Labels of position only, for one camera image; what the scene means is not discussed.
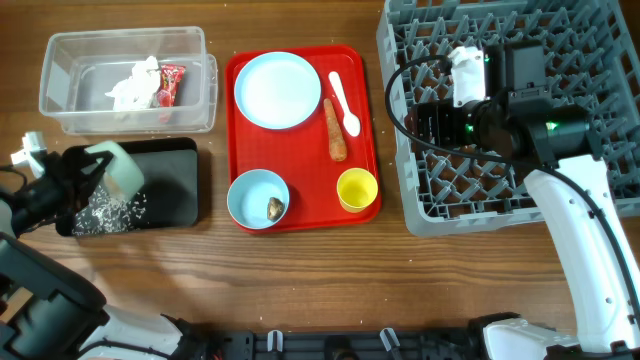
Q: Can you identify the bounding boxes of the white plastic spoon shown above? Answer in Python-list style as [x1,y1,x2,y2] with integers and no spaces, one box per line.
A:
[328,71,361,137]

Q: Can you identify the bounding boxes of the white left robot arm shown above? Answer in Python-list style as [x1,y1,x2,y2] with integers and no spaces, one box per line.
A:
[1,132,216,359]

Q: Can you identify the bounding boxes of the white rice grains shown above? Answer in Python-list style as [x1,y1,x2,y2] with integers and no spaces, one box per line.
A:
[71,185,147,236]

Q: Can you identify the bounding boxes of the red snack wrapper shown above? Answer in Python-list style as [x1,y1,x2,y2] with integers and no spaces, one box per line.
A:
[156,64,186,107]

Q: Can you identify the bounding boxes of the light blue bowl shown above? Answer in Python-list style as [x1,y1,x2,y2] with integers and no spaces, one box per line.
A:
[227,169,290,230]

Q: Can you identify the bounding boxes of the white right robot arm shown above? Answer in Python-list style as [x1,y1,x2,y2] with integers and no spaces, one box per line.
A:
[399,97,639,359]

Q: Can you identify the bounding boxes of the brown food scrap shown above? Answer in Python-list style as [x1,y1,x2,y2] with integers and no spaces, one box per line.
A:
[267,197,285,222]

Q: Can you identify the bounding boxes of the black tray bin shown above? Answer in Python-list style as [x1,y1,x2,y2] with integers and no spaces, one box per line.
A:
[55,138,199,237]

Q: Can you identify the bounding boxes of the orange carrot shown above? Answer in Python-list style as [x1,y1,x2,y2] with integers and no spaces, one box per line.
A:
[323,98,347,162]

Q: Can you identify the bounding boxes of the light blue plate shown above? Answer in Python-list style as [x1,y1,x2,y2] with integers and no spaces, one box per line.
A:
[234,52,322,130]

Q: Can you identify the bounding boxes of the mint green bowl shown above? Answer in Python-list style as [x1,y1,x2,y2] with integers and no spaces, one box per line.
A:
[87,141,145,201]

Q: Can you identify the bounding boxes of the grey dishwasher rack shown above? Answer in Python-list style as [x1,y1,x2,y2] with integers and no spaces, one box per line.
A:
[376,1,639,237]

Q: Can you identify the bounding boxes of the red serving tray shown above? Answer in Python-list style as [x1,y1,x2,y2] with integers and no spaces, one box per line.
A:
[225,45,381,234]

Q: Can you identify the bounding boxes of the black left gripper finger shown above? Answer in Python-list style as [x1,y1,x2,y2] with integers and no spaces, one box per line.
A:
[64,165,106,217]
[69,148,114,165]

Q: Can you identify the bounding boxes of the white tissue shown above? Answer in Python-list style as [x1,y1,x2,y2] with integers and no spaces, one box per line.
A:
[105,56,161,112]

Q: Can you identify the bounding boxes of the yellow plastic cup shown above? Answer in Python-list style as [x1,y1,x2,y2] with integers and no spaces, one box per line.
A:
[336,168,379,213]

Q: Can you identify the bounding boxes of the clear plastic bin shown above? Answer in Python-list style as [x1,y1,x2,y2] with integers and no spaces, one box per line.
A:
[39,26,218,135]

